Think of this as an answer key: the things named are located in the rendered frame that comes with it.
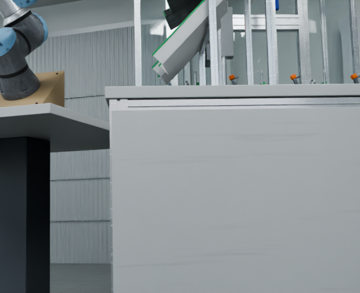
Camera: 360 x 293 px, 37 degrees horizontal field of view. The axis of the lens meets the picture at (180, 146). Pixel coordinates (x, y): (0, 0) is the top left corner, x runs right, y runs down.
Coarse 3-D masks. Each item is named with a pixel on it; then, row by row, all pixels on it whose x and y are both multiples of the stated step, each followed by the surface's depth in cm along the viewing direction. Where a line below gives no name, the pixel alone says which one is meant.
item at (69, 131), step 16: (0, 112) 155; (16, 112) 153; (32, 112) 151; (48, 112) 150; (64, 112) 157; (0, 128) 175; (16, 128) 176; (32, 128) 177; (48, 128) 178; (64, 128) 179; (80, 128) 180; (96, 128) 181; (64, 144) 221; (80, 144) 222; (96, 144) 224
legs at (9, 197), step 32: (0, 160) 197; (32, 160) 196; (0, 192) 195; (32, 192) 195; (0, 224) 194; (32, 224) 194; (0, 256) 193; (32, 256) 193; (0, 288) 191; (32, 288) 192
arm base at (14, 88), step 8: (16, 72) 196; (24, 72) 199; (32, 72) 203; (0, 80) 200; (8, 80) 197; (16, 80) 198; (24, 80) 199; (32, 80) 201; (0, 88) 203; (8, 88) 199; (16, 88) 198; (24, 88) 201; (32, 88) 201; (8, 96) 200; (16, 96) 199; (24, 96) 200
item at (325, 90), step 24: (120, 96) 132; (144, 96) 132; (168, 96) 133; (192, 96) 133; (216, 96) 133; (240, 96) 134; (264, 96) 134; (288, 96) 135; (312, 96) 135; (336, 96) 136
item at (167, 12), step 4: (196, 4) 180; (168, 8) 179; (188, 8) 180; (192, 8) 182; (164, 12) 179; (168, 12) 179; (180, 12) 180; (184, 12) 182; (188, 12) 184; (164, 16) 183; (168, 16) 179; (172, 16) 180; (176, 16) 182; (180, 16) 184; (184, 16) 185; (168, 20) 182; (172, 20) 184; (176, 20) 185; (180, 20) 187; (168, 24) 186; (172, 24) 187; (176, 24) 189; (172, 28) 191
